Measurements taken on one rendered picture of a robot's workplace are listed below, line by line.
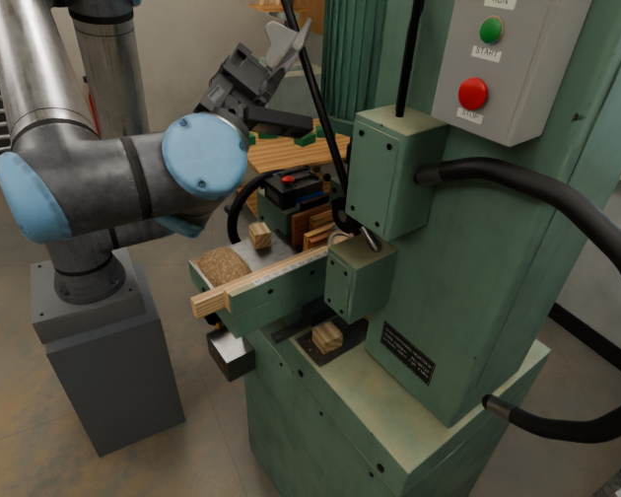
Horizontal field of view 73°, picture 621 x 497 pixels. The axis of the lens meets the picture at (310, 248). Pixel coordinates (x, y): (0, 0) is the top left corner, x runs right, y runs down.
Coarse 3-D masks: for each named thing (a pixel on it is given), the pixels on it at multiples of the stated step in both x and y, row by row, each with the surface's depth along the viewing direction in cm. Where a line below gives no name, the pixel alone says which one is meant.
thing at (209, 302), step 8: (312, 248) 90; (296, 256) 88; (272, 264) 85; (256, 272) 83; (240, 280) 81; (216, 288) 79; (200, 296) 77; (208, 296) 77; (216, 296) 78; (224, 296) 79; (192, 304) 77; (200, 304) 76; (208, 304) 78; (216, 304) 79; (224, 304) 80; (200, 312) 77; (208, 312) 79
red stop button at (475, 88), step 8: (464, 80) 41; (472, 80) 40; (480, 80) 40; (464, 88) 41; (472, 88) 40; (480, 88) 40; (464, 96) 41; (472, 96) 40; (480, 96) 40; (464, 104) 41; (472, 104) 41; (480, 104) 40
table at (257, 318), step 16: (272, 240) 99; (288, 240) 99; (256, 256) 94; (272, 256) 94; (288, 256) 94; (192, 272) 92; (208, 288) 86; (304, 288) 87; (320, 288) 90; (272, 304) 83; (288, 304) 86; (304, 304) 90; (224, 320) 84; (240, 320) 80; (256, 320) 83; (272, 320) 86; (240, 336) 82
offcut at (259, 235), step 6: (252, 228) 96; (258, 228) 96; (264, 228) 96; (252, 234) 95; (258, 234) 94; (264, 234) 94; (270, 234) 95; (252, 240) 96; (258, 240) 95; (264, 240) 95; (270, 240) 96; (258, 246) 96; (264, 246) 96; (270, 246) 97
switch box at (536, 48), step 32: (480, 0) 38; (544, 0) 34; (576, 0) 35; (448, 32) 42; (512, 32) 37; (544, 32) 35; (576, 32) 37; (448, 64) 43; (480, 64) 40; (512, 64) 38; (544, 64) 37; (448, 96) 44; (512, 96) 38; (544, 96) 39; (480, 128) 42; (512, 128) 40
